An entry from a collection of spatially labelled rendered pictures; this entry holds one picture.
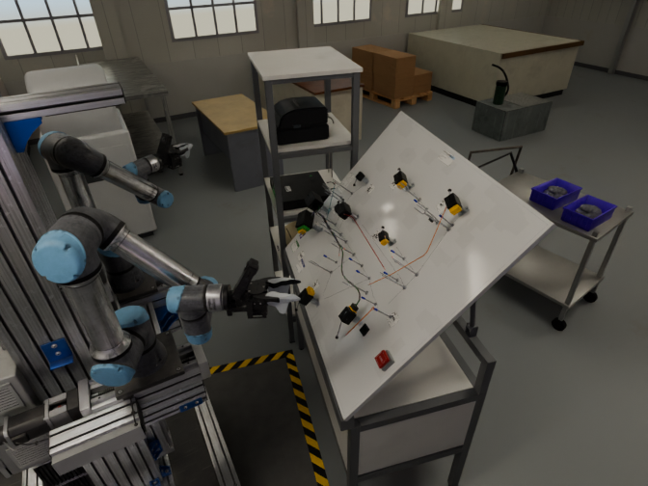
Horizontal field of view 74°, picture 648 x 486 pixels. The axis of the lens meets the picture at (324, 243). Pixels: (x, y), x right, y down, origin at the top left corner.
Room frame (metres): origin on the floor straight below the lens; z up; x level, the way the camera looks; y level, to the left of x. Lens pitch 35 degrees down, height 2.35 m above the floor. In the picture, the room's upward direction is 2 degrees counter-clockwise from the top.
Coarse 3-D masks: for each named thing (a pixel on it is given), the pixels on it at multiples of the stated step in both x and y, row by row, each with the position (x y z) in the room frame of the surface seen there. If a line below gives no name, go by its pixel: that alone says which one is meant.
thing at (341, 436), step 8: (320, 376) 1.44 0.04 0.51; (320, 384) 1.45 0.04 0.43; (328, 392) 1.29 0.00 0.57; (328, 400) 1.30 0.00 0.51; (328, 408) 1.30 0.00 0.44; (336, 424) 1.17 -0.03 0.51; (336, 432) 1.17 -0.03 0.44; (344, 432) 1.04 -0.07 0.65; (344, 440) 1.04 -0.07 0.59; (344, 448) 1.03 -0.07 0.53; (344, 456) 1.03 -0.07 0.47
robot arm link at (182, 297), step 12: (180, 288) 0.89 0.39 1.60; (192, 288) 0.89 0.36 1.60; (204, 288) 0.89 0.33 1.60; (168, 300) 0.86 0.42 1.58; (180, 300) 0.86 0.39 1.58; (192, 300) 0.86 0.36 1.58; (204, 300) 0.86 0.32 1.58; (180, 312) 0.86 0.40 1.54; (192, 312) 0.86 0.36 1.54; (204, 312) 0.88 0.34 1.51
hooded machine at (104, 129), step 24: (48, 72) 3.70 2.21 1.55; (72, 72) 3.74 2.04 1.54; (96, 72) 3.80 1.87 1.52; (48, 120) 3.45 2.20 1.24; (72, 120) 3.52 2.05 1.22; (96, 120) 3.59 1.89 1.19; (120, 120) 3.89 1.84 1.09; (96, 144) 3.48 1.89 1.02; (120, 144) 3.56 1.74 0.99; (48, 168) 3.30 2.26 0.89; (96, 192) 3.42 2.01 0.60; (120, 192) 3.50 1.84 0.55; (120, 216) 3.47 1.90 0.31; (144, 216) 3.56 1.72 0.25
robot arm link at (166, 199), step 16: (64, 144) 1.46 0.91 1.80; (80, 144) 1.48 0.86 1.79; (64, 160) 1.43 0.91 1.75; (80, 160) 1.44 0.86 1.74; (96, 160) 1.47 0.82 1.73; (96, 176) 1.47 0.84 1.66; (112, 176) 1.50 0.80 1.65; (128, 176) 1.55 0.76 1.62; (144, 192) 1.59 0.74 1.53; (160, 192) 1.65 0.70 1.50
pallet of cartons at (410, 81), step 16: (352, 48) 8.49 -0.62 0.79; (368, 48) 8.30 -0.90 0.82; (384, 48) 8.27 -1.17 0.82; (368, 64) 8.05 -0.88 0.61; (384, 64) 7.70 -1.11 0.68; (400, 64) 7.48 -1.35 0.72; (368, 80) 8.04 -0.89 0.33; (384, 80) 7.70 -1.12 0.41; (400, 80) 7.49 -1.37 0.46; (416, 80) 7.70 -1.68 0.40; (368, 96) 8.09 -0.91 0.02; (384, 96) 7.66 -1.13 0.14; (400, 96) 7.51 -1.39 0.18; (416, 96) 7.66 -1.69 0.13
